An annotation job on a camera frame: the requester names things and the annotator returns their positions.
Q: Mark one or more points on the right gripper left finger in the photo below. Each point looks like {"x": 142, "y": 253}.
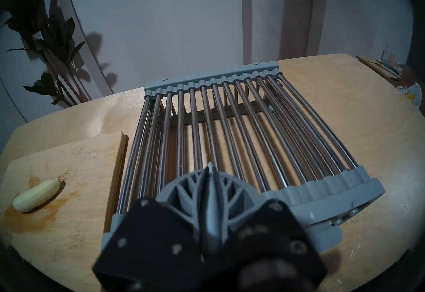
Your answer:
{"x": 149, "y": 244}

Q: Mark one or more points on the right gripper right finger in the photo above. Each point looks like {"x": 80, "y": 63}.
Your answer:
{"x": 265, "y": 244}

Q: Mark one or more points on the peeled pale banana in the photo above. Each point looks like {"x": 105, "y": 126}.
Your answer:
{"x": 36, "y": 195}

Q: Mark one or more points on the bamboo cutting board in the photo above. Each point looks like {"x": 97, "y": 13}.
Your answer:
{"x": 76, "y": 195}

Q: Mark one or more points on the grey metal-rod dish rack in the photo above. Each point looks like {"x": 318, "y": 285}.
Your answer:
{"x": 212, "y": 77}

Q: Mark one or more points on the cardboard box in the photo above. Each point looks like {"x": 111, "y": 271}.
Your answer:
{"x": 375, "y": 65}

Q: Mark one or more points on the white plastic bag yellow contents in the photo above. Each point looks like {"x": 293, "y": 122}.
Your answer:
{"x": 411, "y": 93}

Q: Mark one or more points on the clear plastic bottle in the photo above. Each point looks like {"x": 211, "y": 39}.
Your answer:
{"x": 385, "y": 53}

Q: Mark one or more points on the tall dark-leaved potted plant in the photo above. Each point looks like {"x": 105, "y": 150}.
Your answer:
{"x": 49, "y": 39}

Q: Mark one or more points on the white plant tag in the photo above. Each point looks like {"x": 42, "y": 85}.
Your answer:
{"x": 37, "y": 37}

